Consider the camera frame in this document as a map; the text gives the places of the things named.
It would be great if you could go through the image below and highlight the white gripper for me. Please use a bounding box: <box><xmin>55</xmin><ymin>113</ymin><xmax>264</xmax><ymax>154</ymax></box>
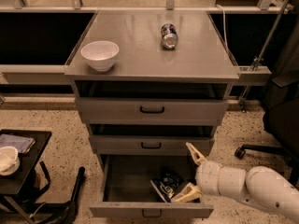
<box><xmin>171</xmin><ymin>142</ymin><xmax>247</xmax><ymax>203</ymax></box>

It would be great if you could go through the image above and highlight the blue chip bag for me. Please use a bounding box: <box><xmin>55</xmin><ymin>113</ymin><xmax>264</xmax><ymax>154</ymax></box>
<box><xmin>150</xmin><ymin>169</ymin><xmax>184</xmax><ymax>203</ymax></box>

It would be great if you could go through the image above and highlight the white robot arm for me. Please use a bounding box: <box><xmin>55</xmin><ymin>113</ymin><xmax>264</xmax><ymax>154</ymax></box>
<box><xmin>172</xmin><ymin>142</ymin><xmax>299</xmax><ymax>224</ymax></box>

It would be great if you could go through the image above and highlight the grey bottom drawer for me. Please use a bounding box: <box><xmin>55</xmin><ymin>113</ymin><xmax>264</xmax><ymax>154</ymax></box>
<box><xmin>90</xmin><ymin>155</ymin><xmax>213</xmax><ymax>218</ymax></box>

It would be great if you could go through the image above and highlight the grey drawer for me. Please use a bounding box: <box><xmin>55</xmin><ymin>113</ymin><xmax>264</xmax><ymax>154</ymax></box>
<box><xmin>88</xmin><ymin>124</ymin><xmax>214</xmax><ymax>156</ymax></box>
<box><xmin>90</xmin><ymin>155</ymin><xmax>213</xmax><ymax>218</ymax></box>
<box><xmin>75</xmin><ymin>80</ymin><xmax>228</xmax><ymax>126</ymax></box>

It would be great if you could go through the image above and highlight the grey middle drawer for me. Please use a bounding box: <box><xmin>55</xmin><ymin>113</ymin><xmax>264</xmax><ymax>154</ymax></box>
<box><xmin>88</xmin><ymin>124</ymin><xmax>214</xmax><ymax>156</ymax></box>

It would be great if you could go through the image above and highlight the grey metal drawer cabinet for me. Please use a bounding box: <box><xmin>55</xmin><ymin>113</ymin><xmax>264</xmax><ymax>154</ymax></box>
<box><xmin>64</xmin><ymin>9</ymin><xmax>241</xmax><ymax>161</ymax></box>

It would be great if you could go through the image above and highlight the grey top drawer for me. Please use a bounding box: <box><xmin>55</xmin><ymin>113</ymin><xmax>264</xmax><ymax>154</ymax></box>
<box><xmin>75</xmin><ymin>80</ymin><xmax>228</xmax><ymax>126</ymax></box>

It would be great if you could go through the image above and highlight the black office chair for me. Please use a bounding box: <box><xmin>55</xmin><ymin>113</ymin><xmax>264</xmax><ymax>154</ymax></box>
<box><xmin>235</xmin><ymin>21</ymin><xmax>299</xmax><ymax>186</ymax></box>

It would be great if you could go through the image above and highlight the blue silver soda can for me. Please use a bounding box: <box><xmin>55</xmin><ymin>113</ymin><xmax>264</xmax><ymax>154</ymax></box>
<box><xmin>161</xmin><ymin>23</ymin><xmax>178</xmax><ymax>49</ymax></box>

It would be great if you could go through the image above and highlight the white ceramic bowl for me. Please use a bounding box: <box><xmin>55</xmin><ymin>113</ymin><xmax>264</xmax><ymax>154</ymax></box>
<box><xmin>80</xmin><ymin>41</ymin><xmax>120</xmax><ymax>72</ymax></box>

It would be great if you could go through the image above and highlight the dark tablet device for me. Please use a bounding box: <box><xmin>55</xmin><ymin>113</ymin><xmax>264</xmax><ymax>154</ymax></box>
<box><xmin>0</xmin><ymin>133</ymin><xmax>36</xmax><ymax>154</ymax></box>

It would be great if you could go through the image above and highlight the black side table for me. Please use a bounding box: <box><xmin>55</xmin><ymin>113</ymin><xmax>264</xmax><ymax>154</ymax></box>
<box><xmin>0</xmin><ymin>129</ymin><xmax>51</xmax><ymax>224</ymax></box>

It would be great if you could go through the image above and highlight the white cup on table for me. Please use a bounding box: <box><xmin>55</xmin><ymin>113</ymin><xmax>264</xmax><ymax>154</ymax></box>
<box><xmin>0</xmin><ymin>147</ymin><xmax>20</xmax><ymax>175</ymax></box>

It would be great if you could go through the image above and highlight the metal diagonal rod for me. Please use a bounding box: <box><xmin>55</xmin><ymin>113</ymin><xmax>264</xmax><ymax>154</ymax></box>
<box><xmin>237</xmin><ymin>0</ymin><xmax>290</xmax><ymax>112</ymax></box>

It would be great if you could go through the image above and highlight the white cable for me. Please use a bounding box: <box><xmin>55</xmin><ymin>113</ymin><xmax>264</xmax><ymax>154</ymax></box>
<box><xmin>215</xmin><ymin>4</ymin><xmax>231</xmax><ymax>56</ymax></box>

